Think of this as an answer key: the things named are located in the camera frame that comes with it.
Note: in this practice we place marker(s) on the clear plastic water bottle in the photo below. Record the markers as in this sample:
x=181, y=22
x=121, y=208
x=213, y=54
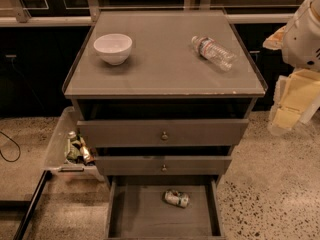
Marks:
x=214, y=52

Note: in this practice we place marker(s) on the grey drawer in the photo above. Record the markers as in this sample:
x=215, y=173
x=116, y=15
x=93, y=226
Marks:
x=147, y=133
x=138, y=211
x=151, y=165

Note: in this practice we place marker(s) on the grey middle drawer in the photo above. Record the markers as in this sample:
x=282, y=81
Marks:
x=151, y=165

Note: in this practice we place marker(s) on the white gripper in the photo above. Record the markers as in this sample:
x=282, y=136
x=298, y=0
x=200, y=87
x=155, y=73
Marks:
x=302, y=45

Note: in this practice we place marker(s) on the grey bottom drawer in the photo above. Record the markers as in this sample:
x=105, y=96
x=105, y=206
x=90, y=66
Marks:
x=138, y=211

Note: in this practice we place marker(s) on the black floor rail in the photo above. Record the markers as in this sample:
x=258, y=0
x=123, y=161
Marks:
x=32, y=204

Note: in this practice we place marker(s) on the white ceramic bowl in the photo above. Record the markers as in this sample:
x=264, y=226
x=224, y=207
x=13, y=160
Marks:
x=113, y=49

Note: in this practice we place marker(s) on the small bottles in bin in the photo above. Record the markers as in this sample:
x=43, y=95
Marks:
x=77, y=151

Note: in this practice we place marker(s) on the brass middle drawer knob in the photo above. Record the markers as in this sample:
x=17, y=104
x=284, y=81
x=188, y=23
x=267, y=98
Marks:
x=164, y=168

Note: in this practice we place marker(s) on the clear plastic storage bin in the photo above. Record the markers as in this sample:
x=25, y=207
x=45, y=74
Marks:
x=55, y=154

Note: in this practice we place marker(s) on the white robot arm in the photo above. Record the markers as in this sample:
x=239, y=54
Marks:
x=301, y=41

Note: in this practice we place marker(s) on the grey drawer cabinet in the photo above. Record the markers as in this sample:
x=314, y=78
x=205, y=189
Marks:
x=164, y=78

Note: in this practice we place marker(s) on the brass drawer knob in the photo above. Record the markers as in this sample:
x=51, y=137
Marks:
x=164, y=168
x=164, y=136

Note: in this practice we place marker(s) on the grey top drawer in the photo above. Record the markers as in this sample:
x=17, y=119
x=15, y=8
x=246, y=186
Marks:
x=147, y=133

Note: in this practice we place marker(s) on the brass top drawer knob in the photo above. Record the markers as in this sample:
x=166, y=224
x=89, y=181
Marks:
x=164, y=136

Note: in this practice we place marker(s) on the green 7up can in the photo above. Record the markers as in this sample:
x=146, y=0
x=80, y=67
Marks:
x=176, y=198

